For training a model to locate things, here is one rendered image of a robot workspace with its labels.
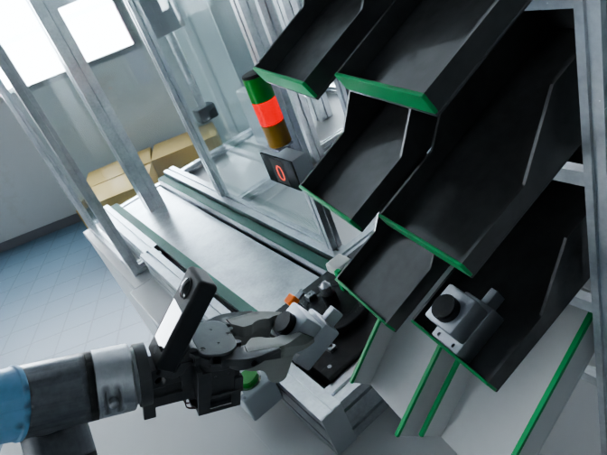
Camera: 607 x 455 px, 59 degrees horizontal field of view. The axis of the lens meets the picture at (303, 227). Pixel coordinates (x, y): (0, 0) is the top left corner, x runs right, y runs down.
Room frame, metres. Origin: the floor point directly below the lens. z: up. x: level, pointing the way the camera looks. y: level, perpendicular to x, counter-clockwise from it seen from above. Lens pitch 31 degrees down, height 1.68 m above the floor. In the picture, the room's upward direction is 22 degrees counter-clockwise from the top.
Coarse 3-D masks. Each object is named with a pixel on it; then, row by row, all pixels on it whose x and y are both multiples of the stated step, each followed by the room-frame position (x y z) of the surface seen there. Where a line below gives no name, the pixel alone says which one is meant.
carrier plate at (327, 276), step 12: (324, 276) 0.96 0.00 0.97; (312, 288) 0.93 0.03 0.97; (300, 300) 0.91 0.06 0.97; (360, 324) 0.77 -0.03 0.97; (372, 324) 0.76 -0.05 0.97; (276, 336) 0.83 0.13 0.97; (348, 336) 0.75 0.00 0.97; (360, 336) 0.74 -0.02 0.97; (348, 348) 0.72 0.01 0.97; (360, 348) 0.71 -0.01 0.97; (324, 360) 0.72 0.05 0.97; (336, 360) 0.71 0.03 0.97; (348, 360) 0.70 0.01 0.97; (324, 372) 0.69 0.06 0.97; (336, 372) 0.68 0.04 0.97
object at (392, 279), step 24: (384, 240) 0.64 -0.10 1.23; (408, 240) 0.60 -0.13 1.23; (360, 264) 0.63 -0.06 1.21; (384, 264) 0.60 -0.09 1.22; (408, 264) 0.57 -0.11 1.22; (432, 264) 0.52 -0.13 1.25; (360, 288) 0.59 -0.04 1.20; (384, 288) 0.56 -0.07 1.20; (408, 288) 0.54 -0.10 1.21; (384, 312) 0.53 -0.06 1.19; (408, 312) 0.50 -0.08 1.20
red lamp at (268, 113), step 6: (264, 102) 1.03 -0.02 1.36; (270, 102) 1.03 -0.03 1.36; (276, 102) 1.04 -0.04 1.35; (258, 108) 1.03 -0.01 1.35; (264, 108) 1.03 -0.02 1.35; (270, 108) 1.03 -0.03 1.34; (276, 108) 1.04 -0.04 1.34; (258, 114) 1.04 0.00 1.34; (264, 114) 1.03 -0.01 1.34; (270, 114) 1.03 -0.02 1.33; (276, 114) 1.03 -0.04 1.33; (282, 114) 1.05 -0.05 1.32; (258, 120) 1.05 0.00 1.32; (264, 120) 1.03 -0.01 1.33; (270, 120) 1.03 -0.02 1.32; (276, 120) 1.03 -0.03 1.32; (264, 126) 1.04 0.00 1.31
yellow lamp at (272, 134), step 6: (282, 120) 1.04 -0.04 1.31; (270, 126) 1.03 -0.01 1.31; (276, 126) 1.03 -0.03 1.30; (282, 126) 1.03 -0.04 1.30; (264, 132) 1.05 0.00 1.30; (270, 132) 1.03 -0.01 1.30; (276, 132) 1.03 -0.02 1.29; (282, 132) 1.03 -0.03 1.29; (288, 132) 1.05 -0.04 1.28; (270, 138) 1.04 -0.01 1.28; (276, 138) 1.03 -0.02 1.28; (282, 138) 1.03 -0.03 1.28; (288, 138) 1.04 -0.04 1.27; (270, 144) 1.04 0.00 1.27; (276, 144) 1.03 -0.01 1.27; (282, 144) 1.03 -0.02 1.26
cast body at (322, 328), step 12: (288, 312) 0.53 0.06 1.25; (300, 312) 0.53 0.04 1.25; (312, 312) 0.55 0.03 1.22; (336, 312) 0.54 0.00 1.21; (276, 324) 0.53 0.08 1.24; (288, 324) 0.52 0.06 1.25; (300, 324) 0.51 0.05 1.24; (312, 324) 0.51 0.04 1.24; (324, 324) 0.52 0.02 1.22; (312, 336) 0.51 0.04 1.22; (324, 336) 0.52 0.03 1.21; (336, 336) 0.52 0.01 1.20; (312, 348) 0.51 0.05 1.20; (324, 348) 0.51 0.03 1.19; (300, 360) 0.51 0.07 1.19; (312, 360) 0.51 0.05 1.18
